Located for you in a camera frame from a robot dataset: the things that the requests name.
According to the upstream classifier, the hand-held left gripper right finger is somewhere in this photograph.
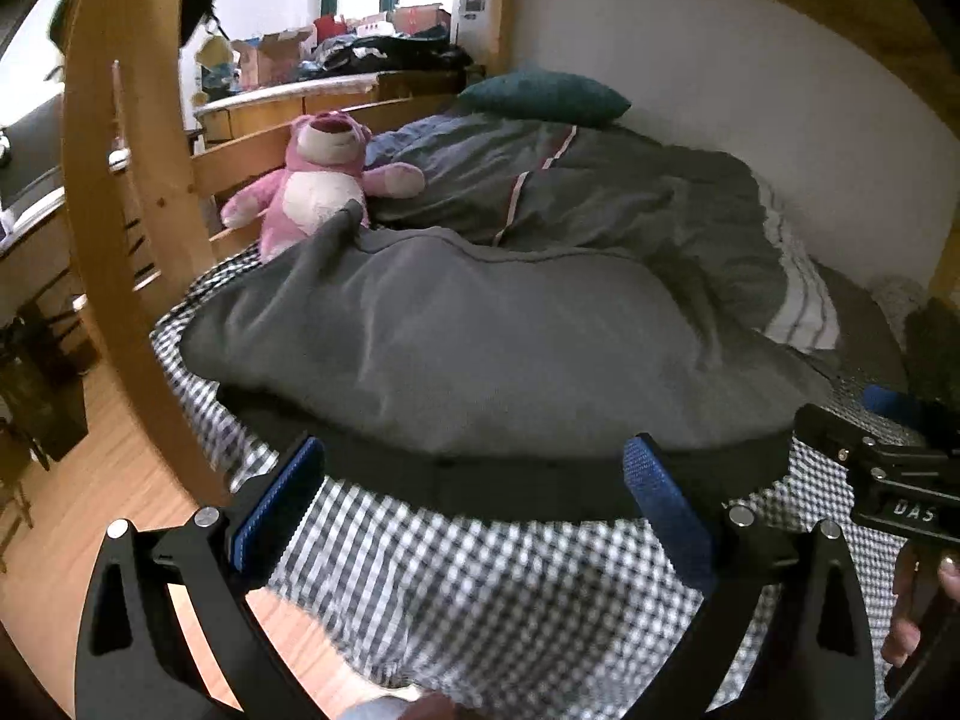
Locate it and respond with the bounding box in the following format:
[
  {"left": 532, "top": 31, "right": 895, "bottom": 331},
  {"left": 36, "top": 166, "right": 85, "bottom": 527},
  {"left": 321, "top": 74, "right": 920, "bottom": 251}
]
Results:
[{"left": 621, "top": 433, "right": 878, "bottom": 720}]

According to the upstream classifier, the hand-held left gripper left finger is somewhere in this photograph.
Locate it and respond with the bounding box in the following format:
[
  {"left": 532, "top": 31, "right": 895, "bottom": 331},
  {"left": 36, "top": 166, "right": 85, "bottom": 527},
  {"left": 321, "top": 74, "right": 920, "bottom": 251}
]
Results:
[{"left": 75, "top": 433, "right": 335, "bottom": 720}]

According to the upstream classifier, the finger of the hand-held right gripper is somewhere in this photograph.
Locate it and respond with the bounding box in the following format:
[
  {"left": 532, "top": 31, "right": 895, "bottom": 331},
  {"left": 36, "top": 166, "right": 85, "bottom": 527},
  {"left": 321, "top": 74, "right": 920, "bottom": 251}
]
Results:
[
  {"left": 795, "top": 402, "right": 872, "bottom": 464},
  {"left": 861, "top": 386, "right": 926, "bottom": 427}
]

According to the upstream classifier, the grey hoodie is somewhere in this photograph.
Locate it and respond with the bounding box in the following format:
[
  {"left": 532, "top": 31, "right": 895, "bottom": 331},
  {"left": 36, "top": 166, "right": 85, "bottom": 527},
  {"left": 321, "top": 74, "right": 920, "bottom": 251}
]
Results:
[{"left": 178, "top": 199, "right": 835, "bottom": 520}]

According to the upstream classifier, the pile of dark clothes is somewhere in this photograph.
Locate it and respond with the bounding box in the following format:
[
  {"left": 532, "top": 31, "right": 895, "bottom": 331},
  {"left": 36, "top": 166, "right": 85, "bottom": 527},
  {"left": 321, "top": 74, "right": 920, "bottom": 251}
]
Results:
[{"left": 298, "top": 31, "right": 475, "bottom": 81}]

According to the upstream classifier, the person's right hand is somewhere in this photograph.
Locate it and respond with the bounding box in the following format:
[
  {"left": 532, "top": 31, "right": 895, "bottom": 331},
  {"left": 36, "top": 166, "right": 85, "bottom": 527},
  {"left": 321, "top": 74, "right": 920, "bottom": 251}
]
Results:
[{"left": 880, "top": 546, "right": 960, "bottom": 670}]

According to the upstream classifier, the white striped pillow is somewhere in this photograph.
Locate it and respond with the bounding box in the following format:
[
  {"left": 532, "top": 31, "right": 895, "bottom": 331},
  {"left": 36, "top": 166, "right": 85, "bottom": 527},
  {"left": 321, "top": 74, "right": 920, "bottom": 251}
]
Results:
[{"left": 752, "top": 171, "right": 842, "bottom": 351}]

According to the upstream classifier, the checkered bed sheet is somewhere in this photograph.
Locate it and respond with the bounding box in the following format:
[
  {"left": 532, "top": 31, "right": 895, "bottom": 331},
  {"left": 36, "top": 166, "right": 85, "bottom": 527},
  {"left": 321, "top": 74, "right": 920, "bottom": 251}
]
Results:
[{"left": 148, "top": 251, "right": 960, "bottom": 707}]

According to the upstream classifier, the dark chair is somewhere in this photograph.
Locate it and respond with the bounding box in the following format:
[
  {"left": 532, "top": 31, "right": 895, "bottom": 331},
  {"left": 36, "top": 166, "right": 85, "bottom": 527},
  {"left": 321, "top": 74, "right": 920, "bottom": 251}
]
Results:
[{"left": 0, "top": 298, "right": 92, "bottom": 470}]

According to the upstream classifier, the grey duvet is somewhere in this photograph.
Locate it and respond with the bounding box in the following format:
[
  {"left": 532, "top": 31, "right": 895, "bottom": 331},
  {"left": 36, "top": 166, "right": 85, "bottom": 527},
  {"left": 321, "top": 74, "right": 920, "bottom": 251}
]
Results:
[{"left": 366, "top": 115, "right": 790, "bottom": 332}]

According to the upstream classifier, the pink plush bear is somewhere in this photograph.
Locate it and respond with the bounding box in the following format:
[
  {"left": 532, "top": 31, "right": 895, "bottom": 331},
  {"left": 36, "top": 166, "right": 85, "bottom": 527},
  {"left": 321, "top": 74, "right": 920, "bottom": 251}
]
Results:
[{"left": 219, "top": 110, "right": 427, "bottom": 265}]

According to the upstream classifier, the teal pillow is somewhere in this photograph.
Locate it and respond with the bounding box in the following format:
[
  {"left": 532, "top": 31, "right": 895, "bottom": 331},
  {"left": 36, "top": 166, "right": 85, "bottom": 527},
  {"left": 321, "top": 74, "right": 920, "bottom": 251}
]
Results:
[{"left": 456, "top": 69, "right": 633, "bottom": 125}]

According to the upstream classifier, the large open cardboard box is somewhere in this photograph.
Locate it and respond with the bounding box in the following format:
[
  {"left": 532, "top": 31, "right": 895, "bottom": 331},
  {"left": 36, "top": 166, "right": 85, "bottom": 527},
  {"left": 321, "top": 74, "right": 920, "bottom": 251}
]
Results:
[{"left": 231, "top": 25, "right": 317, "bottom": 89}]

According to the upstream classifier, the small cardboard box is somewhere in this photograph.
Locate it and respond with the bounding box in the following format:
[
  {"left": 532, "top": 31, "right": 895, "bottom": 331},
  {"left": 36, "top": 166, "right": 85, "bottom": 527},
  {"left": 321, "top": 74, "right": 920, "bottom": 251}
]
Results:
[{"left": 391, "top": 4, "right": 452, "bottom": 36}]

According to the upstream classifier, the wooden bunk bed frame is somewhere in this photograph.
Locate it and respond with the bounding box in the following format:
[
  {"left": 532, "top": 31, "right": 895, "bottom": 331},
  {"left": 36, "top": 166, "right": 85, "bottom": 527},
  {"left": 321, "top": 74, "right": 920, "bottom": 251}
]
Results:
[{"left": 62, "top": 0, "right": 960, "bottom": 503}]

